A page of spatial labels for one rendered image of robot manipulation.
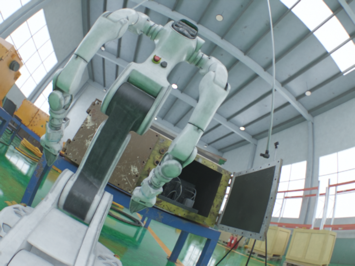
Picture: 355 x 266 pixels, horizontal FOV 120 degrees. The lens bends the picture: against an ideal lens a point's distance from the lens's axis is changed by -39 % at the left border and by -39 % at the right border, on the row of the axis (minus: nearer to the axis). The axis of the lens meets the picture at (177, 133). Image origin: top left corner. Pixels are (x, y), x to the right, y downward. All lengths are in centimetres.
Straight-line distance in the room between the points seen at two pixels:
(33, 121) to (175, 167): 463
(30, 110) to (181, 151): 482
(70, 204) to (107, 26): 62
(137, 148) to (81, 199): 90
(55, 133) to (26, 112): 449
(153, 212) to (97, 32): 132
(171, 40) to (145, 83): 25
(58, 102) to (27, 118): 450
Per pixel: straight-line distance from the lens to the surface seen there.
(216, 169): 167
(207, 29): 952
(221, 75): 66
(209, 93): 57
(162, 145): 150
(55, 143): 73
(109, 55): 1458
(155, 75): 70
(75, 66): 58
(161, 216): 150
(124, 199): 145
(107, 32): 61
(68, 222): 61
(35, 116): 499
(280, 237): 622
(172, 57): 80
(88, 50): 59
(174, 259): 243
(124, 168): 139
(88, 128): 150
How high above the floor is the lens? 68
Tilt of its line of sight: 25 degrees up
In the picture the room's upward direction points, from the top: 25 degrees clockwise
